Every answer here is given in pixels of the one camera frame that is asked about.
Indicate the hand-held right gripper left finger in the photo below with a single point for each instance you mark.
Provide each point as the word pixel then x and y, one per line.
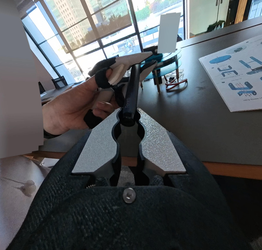
pixel 96 151

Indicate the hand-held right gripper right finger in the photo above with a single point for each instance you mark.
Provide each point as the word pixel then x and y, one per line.
pixel 161 151

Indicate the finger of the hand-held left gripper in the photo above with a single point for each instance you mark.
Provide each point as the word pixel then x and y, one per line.
pixel 133 58
pixel 148 69

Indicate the blue toy robot arm base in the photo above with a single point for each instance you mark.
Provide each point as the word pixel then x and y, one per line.
pixel 163 59

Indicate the grey desk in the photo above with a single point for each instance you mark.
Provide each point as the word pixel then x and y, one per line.
pixel 184 120

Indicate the person's left hand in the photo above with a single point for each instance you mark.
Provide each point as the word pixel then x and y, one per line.
pixel 67 106

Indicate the crumpled clear plastic bag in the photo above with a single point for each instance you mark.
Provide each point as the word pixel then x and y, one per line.
pixel 174 75

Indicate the black mesh chair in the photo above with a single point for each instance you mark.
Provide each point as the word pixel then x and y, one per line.
pixel 59 83

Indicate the printed instruction sheet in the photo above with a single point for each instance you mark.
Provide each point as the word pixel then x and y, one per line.
pixel 231 79

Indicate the person's grey clothing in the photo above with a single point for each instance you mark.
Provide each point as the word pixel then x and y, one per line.
pixel 16 192

